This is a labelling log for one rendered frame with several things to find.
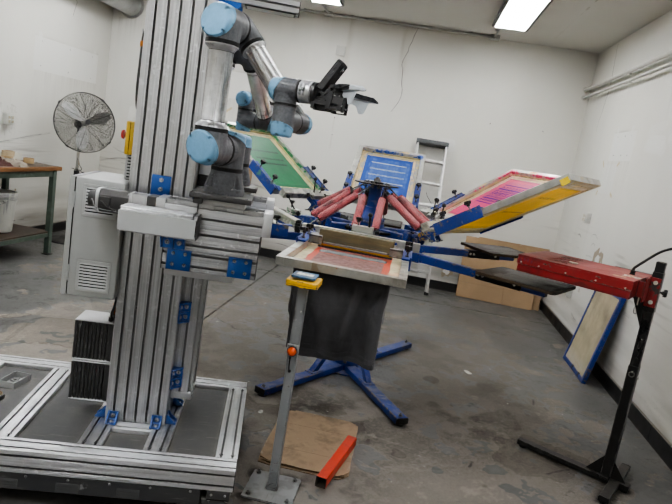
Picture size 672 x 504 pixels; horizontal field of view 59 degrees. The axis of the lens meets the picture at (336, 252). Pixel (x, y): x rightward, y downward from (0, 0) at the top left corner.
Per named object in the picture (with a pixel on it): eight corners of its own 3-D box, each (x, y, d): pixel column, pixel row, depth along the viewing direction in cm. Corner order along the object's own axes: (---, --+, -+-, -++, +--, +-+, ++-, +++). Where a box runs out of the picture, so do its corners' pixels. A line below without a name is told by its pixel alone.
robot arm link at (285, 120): (299, 140, 204) (304, 107, 202) (286, 137, 193) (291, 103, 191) (279, 136, 206) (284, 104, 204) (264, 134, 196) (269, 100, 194)
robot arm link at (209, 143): (232, 168, 214) (253, 11, 205) (210, 167, 200) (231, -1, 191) (204, 163, 218) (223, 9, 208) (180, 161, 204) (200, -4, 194)
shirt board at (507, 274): (574, 299, 338) (577, 286, 337) (551, 307, 306) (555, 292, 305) (382, 246, 417) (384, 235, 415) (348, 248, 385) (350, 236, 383)
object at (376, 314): (374, 372, 271) (391, 282, 264) (279, 353, 276) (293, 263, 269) (374, 370, 274) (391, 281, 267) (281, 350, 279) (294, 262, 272)
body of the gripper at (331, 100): (348, 116, 192) (315, 111, 196) (354, 90, 192) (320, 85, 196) (341, 110, 185) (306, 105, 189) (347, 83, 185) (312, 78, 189)
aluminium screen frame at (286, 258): (405, 288, 254) (407, 280, 254) (274, 263, 261) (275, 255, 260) (408, 259, 331) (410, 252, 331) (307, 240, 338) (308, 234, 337)
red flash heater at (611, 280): (654, 295, 316) (660, 274, 314) (636, 305, 279) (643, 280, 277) (542, 267, 351) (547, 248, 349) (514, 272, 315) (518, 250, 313)
